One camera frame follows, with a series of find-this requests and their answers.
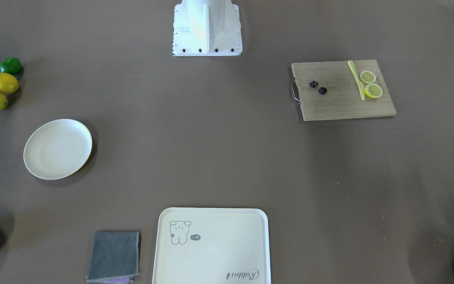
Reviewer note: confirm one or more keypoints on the dark red cherry pair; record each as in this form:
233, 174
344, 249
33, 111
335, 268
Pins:
321, 89

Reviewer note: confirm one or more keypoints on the cream round plate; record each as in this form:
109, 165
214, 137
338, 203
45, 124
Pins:
58, 149

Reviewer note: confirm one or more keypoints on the cream rabbit tray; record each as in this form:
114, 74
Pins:
212, 246

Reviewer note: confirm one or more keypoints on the wooden cutting board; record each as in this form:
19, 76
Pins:
342, 101

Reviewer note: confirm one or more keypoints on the yellow plastic knife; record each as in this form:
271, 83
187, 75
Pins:
360, 85

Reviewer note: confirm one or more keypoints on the lemon slice upper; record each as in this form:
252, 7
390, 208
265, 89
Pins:
367, 77

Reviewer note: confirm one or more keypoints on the lemon slice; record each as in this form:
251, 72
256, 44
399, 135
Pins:
373, 90
367, 77

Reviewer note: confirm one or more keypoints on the lemon slice lower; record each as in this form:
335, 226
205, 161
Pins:
373, 90

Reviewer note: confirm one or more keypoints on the grey folded cloth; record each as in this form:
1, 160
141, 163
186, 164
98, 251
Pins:
114, 257

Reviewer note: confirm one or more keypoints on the green lime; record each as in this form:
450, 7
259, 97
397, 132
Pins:
11, 65

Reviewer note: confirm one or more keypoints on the yellow lemon near lime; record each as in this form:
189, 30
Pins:
8, 83

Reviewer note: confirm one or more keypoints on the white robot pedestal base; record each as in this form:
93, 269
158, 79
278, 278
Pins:
207, 28

